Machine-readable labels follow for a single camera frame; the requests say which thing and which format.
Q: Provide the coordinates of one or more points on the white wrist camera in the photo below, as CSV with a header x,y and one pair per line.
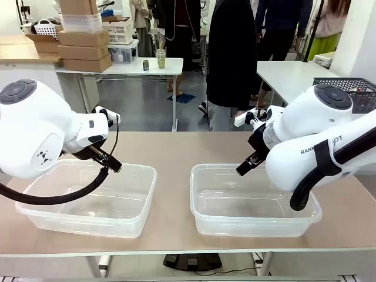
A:
x,y
241,120
113,115

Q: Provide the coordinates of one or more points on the blue floor mat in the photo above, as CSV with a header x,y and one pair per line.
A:
x,y
181,98

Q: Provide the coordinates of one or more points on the black mesh basket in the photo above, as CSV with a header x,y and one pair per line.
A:
x,y
364,97

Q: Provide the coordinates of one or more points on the person in beige coat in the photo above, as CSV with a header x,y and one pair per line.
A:
x,y
142,29

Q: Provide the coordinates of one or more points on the clear plastic bin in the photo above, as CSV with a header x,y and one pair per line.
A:
x,y
88,224
249,226

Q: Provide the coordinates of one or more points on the person in navy top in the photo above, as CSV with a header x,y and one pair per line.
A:
x,y
282,29

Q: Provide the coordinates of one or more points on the white lattice plastic basket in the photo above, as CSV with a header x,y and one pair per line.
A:
x,y
119,32

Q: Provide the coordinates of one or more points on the white table leg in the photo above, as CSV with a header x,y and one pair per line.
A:
x,y
98,265
268,264

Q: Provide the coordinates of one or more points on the wooden top counter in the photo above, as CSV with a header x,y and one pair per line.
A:
x,y
17,50

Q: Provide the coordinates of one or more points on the white table with metal legs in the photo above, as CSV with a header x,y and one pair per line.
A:
x,y
126,67

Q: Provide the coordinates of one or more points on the closed brown cardboard box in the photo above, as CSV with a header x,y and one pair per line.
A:
x,y
83,38
86,64
83,52

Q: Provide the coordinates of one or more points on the grey aluminium frame rail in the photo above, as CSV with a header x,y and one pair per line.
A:
x,y
188,279

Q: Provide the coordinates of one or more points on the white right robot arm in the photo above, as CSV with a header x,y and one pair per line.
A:
x,y
308,117

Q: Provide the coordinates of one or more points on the open cardboard box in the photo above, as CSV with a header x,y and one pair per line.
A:
x,y
44,45

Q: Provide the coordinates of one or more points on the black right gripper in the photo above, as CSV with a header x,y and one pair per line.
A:
x,y
258,142

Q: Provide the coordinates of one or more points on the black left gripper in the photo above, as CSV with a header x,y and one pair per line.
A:
x,y
88,151

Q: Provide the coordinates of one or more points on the dark drink can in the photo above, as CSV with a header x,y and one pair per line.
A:
x,y
146,65

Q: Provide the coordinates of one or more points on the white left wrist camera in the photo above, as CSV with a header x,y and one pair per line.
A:
x,y
113,115

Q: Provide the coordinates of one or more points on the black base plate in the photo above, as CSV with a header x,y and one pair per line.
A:
x,y
192,262

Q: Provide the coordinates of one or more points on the black stand pole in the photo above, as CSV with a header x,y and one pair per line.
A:
x,y
313,29

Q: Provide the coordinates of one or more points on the clear storage box white lid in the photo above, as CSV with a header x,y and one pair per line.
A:
x,y
123,53

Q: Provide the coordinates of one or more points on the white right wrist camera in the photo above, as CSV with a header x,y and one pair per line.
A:
x,y
241,120

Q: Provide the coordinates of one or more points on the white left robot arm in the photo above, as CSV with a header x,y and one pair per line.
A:
x,y
35,132

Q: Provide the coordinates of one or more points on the plastic cup with straw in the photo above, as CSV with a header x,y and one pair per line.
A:
x,y
161,60

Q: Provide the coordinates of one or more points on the person in pink top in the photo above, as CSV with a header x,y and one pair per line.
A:
x,y
326,38

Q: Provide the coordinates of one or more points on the person in long black coat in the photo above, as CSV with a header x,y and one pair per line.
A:
x,y
230,58

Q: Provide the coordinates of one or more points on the tall brown cardboard box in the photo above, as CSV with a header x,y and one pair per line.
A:
x,y
77,6

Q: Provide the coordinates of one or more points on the person in black dress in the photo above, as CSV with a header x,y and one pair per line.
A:
x,y
182,29

